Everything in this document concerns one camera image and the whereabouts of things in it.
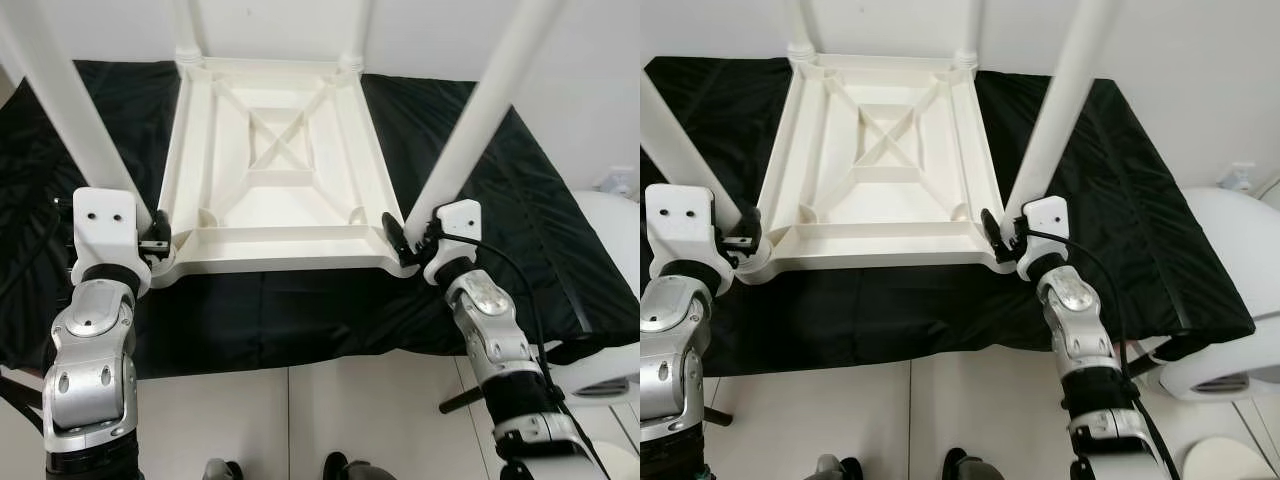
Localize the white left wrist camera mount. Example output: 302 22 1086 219
70 187 153 293
645 185 738 296

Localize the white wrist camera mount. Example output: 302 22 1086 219
1017 196 1071 281
425 200 483 286
70 187 153 293
645 185 738 296

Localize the black cloth table cover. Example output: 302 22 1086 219
0 60 641 381
640 55 1256 381

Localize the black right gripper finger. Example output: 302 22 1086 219
980 208 1006 263
383 212 413 267

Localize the white plastic children table top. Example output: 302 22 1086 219
745 52 1016 286
148 55 421 291

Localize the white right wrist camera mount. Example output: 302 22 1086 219
1017 196 1071 281
425 200 483 286

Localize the grey right robot foot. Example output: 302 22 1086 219
322 452 396 480
945 450 1011 480

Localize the white rounded object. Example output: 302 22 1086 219
545 190 641 401
1150 185 1280 403

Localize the white round disc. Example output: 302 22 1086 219
1180 435 1280 480
600 440 641 480

